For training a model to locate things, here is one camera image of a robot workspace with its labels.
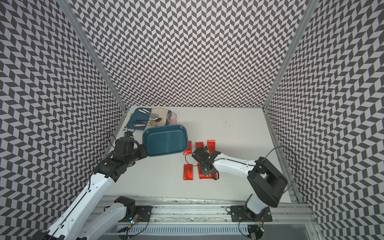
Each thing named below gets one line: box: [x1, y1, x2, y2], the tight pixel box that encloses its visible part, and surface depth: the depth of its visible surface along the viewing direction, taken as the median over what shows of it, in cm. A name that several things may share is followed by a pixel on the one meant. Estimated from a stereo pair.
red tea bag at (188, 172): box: [183, 164, 193, 180], surface depth 87 cm
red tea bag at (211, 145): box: [207, 140, 216, 154], surface depth 100 cm
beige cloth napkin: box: [147, 108, 169, 129], surface depth 115 cm
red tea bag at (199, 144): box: [195, 142, 204, 148], surface depth 98 cm
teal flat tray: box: [126, 107, 172, 131], surface depth 114 cm
